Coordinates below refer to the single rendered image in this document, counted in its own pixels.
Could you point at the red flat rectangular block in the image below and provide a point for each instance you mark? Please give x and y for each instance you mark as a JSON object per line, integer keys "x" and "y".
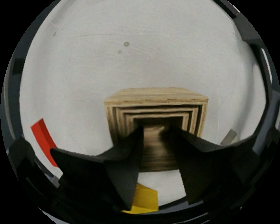
{"x": 44, "y": 139}

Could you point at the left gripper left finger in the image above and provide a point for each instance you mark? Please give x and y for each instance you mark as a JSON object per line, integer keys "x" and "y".
{"x": 116, "y": 169}

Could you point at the yellow foam block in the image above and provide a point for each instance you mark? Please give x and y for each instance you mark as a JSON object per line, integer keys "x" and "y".
{"x": 145, "y": 200}

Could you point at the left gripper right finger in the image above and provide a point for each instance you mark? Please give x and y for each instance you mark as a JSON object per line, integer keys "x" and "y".
{"x": 201, "y": 163}

